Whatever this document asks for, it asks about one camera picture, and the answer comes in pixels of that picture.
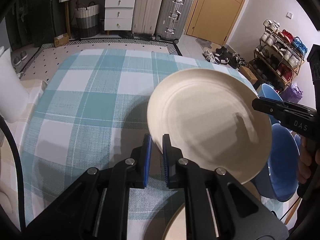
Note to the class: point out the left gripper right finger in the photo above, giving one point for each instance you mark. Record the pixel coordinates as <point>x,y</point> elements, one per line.
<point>180,172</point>

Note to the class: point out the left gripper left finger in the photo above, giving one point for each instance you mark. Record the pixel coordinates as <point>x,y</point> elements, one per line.
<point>133,171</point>

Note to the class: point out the beige round plate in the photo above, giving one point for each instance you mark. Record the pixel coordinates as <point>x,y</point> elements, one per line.
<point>209,116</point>

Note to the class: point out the blue bowl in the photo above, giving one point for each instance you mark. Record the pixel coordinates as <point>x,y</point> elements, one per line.
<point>267,91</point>
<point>277,180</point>

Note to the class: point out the right hand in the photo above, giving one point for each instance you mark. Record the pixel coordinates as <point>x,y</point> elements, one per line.
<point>304,162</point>

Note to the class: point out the purple bag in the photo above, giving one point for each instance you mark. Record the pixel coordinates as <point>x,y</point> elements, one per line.
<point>292,94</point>

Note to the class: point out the stacked blue bowl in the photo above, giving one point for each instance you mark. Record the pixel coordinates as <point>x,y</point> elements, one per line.
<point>267,91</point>

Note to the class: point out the beige plate on table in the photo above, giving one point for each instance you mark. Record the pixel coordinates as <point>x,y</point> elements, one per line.
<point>176,229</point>

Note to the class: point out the wooden shoe rack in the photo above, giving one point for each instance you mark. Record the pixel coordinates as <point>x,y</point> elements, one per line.
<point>278,56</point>

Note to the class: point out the brown cardboard box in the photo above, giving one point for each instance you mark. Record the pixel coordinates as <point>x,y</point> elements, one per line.
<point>247,73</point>

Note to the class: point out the patterned floor rug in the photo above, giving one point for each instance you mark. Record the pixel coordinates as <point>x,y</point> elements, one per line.
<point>47,59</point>

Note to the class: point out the small cardboard box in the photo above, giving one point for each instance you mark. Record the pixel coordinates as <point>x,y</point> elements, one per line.
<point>61,40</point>

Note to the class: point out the wooden door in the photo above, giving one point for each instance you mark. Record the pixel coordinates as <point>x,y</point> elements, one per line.
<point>213,20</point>

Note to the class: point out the woven laundry basket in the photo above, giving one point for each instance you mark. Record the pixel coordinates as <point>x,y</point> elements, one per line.
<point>87,20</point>

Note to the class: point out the silver suitcase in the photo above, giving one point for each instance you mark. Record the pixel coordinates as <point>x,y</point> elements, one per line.
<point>172,17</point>

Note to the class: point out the beige suitcase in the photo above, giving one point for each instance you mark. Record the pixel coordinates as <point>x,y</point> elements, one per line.
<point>145,16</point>

